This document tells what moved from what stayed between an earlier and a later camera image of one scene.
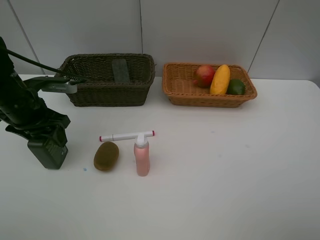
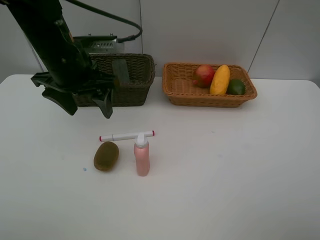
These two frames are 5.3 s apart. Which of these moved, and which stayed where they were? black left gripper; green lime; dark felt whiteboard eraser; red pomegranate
Moved: black left gripper
Stayed: dark felt whiteboard eraser; red pomegranate; green lime
